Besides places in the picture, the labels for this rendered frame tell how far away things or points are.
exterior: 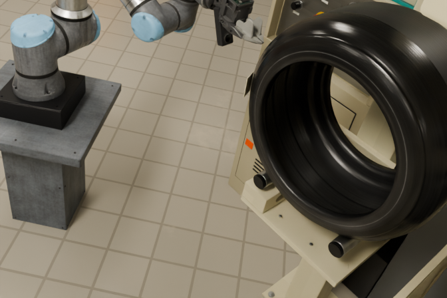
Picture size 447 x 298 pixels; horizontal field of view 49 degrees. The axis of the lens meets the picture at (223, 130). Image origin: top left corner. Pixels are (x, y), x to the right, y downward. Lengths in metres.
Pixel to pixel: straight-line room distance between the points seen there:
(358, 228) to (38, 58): 1.23
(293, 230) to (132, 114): 1.74
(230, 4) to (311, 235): 0.68
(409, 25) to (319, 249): 0.65
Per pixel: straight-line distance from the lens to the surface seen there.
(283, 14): 2.05
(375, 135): 1.56
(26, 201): 2.33
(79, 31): 1.95
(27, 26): 1.87
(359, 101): 1.86
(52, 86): 1.94
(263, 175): 1.39
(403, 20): 1.14
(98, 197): 2.50
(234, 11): 1.37
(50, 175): 2.14
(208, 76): 3.38
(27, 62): 1.89
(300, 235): 1.44
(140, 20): 1.45
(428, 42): 1.11
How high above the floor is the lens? 1.88
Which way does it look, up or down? 40 degrees down
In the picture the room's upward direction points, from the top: 12 degrees clockwise
